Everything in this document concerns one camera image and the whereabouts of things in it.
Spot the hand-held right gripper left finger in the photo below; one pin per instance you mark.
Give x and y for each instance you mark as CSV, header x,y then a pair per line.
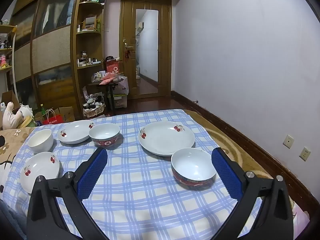
x,y
91,175

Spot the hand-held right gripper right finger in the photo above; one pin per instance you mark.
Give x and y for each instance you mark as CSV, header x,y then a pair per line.
x,y
226,175

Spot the red patterned bowl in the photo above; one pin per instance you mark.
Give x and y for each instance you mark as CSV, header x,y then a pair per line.
x,y
192,165
103,132

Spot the medium white cherry plate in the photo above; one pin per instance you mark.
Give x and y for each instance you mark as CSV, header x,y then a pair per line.
x,y
75,132

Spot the small white cherry plate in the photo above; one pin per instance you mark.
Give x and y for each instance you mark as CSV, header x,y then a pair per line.
x,y
37,167

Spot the plain white bowl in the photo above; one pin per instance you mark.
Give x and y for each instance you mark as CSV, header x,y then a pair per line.
x,y
40,137

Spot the large white cherry plate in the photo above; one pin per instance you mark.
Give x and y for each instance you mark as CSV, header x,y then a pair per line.
x,y
165,140

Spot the blue checkered cloth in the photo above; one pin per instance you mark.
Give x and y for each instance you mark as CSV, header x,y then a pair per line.
x,y
140,180

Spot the wicker basket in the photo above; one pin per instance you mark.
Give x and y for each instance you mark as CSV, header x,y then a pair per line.
x,y
93,112

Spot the cardboard box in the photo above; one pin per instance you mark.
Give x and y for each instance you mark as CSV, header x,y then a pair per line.
x,y
66,113
10,97

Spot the red paper bag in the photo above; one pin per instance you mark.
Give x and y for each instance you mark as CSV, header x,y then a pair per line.
x,y
53,120

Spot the striped plush toy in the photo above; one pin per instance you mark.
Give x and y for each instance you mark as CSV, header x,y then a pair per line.
x,y
93,99

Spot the plastic storage box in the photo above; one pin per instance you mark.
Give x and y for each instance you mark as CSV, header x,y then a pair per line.
x,y
120,102

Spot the small black table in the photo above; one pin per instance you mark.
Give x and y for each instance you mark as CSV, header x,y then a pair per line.
x,y
113,100

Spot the green bottle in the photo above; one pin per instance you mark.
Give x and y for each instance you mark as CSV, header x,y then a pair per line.
x,y
43,110

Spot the yellow green plush toy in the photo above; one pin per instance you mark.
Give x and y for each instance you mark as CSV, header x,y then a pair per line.
x,y
27,123

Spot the white pink plush doll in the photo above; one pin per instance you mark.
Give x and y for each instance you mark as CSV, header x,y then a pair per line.
x,y
12,117

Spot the pink packet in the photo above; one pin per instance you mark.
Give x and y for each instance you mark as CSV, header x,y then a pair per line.
x,y
107,77

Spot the red box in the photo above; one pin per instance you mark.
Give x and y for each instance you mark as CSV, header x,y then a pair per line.
x,y
112,67

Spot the white plush toy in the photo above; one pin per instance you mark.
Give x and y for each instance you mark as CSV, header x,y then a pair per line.
x,y
2,108

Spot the wooden corner shelf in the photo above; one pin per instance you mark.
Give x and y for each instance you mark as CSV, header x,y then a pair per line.
x,y
88,45

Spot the wooden wardrobe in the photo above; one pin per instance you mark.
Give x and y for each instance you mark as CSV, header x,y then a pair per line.
x,y
50,47

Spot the door mirror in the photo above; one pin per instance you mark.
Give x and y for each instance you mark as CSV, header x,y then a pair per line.
x,y
147,42

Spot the wooden door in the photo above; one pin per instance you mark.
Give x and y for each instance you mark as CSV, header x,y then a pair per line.
x,y
130,25

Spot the toy shelf rack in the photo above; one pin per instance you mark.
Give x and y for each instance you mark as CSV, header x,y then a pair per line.
x,y
6,28

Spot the wall socket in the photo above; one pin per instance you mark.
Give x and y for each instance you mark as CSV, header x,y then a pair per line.
x,y
305,154
288,141

